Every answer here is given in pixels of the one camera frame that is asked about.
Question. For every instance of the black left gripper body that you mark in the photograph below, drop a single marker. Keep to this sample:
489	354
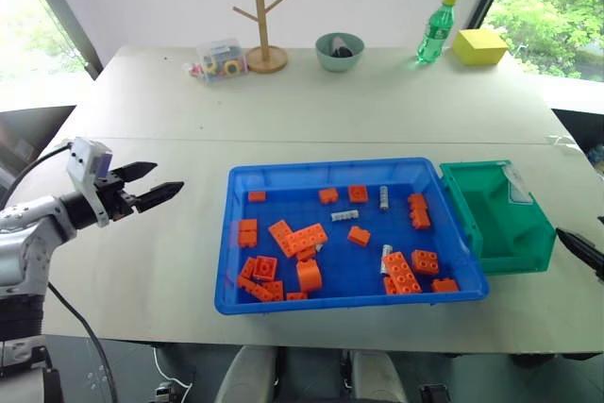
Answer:
118	197

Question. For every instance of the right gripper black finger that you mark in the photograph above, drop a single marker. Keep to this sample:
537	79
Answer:
597	265
573	239

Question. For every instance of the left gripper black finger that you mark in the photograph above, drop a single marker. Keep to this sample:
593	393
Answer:
160	194
137	171

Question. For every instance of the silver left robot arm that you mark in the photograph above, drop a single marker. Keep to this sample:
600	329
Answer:
23	238

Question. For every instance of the green plastic bin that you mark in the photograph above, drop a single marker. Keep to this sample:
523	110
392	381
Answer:
500	223

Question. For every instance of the clear container with toys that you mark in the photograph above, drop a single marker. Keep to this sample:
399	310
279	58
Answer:
222	63

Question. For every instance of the yellow box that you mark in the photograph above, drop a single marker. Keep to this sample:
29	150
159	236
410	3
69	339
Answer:
479	46

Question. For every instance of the clear label card holder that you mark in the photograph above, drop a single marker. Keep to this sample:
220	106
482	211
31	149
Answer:
519	188

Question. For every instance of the small pink white toy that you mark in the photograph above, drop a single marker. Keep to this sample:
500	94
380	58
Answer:
191	70

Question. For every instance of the square orange building block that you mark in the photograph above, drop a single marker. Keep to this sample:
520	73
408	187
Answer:
265	268
358	193

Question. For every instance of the small orange building block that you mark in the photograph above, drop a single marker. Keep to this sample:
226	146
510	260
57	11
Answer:
389	286
358	236
328	196
445	286

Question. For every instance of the orange 2x2 building brick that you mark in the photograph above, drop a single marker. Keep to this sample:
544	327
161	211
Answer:
425	262

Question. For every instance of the orange curved plastic brick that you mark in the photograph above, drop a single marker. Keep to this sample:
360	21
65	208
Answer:
309	276

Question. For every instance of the wooden branch stand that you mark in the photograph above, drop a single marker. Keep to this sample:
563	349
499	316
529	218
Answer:
262	21

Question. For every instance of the grey rounded shape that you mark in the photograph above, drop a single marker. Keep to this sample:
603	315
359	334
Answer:
377	377
247	374

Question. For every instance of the blue plastic tray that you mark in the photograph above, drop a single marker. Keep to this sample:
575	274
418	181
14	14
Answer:
349	261

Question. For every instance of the pale green bowl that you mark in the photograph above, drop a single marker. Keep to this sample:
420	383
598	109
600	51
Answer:
340	61

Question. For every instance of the dark object inside bowl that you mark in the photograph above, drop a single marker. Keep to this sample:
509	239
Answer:
340	46

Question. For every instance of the green plastic soda bottle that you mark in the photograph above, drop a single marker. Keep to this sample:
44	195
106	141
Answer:
435	30

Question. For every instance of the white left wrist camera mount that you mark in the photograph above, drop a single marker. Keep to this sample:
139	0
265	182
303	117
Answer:
81	162

